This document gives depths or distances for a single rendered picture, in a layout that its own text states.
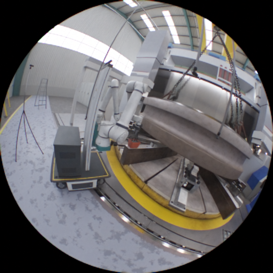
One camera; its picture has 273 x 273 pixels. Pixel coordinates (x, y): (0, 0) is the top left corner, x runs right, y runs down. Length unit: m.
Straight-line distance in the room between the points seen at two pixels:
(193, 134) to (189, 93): 3.58
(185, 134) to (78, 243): 2.43
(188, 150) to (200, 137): 0.36
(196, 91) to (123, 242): 5.75
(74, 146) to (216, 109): 5.35
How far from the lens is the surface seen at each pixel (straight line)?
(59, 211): 1.57
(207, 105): 5.20
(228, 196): 2.38
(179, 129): 2.03
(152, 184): 1.72
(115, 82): 1.51
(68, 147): 1.13
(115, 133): 0.99
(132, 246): 1.50
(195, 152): 1.88
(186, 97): 5.26
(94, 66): 4.00
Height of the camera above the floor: 1.43
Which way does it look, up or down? 19 degrees down
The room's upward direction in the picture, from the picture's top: 20 degrees clockwise
